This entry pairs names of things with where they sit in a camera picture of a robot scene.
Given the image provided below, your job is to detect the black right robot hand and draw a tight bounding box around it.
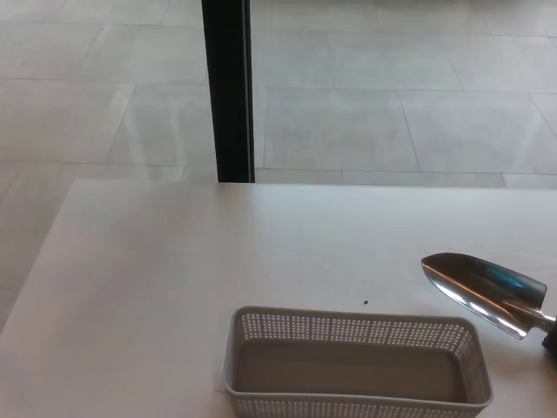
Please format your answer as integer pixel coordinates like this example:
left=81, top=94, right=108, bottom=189
left=540, top=319, right=557, bottom=351

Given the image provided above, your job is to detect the steel garden trowel wooden handle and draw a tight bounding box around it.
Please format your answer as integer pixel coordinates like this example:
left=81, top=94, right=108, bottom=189
left=420, top=252, right=557, bottom=340

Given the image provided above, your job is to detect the grey perforated plastic basket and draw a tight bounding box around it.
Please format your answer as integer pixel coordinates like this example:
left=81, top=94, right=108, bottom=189
left=223, top=306, right=495, bottom=418

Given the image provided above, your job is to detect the black vertical pillar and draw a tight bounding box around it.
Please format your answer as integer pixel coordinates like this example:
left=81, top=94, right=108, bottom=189
left=201, top=0, right=257, bottom=184

